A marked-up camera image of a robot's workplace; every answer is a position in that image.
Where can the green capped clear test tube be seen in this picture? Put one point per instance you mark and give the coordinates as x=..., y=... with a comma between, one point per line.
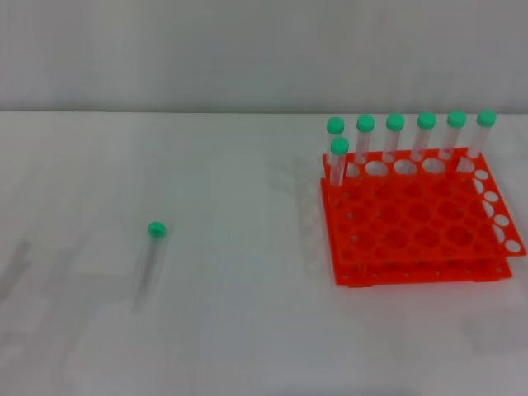
x=486, y=118
x=156, y=229
x=395, y=121
x=456, y=119
x=339, y=145
x=365, y=123
x=335, y=125
x=426, y=120

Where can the orange test tube rack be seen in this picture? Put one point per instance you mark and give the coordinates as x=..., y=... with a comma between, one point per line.
x=412, y=222

